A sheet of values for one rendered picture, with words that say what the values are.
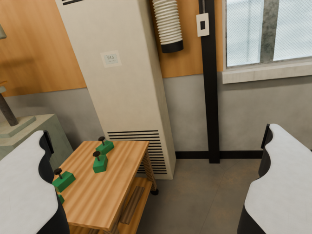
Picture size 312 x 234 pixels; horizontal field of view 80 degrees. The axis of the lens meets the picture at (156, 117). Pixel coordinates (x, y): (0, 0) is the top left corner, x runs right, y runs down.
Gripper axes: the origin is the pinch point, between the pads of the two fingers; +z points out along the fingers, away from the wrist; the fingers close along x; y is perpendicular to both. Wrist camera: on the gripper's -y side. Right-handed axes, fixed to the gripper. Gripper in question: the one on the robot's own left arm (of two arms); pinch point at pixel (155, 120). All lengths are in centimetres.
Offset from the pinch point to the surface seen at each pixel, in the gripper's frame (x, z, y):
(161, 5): 1, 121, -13
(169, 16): 6, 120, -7
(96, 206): -34, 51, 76
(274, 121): 92, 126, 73
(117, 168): -29, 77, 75
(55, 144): -98, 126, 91
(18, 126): -115, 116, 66
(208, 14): 31, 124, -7
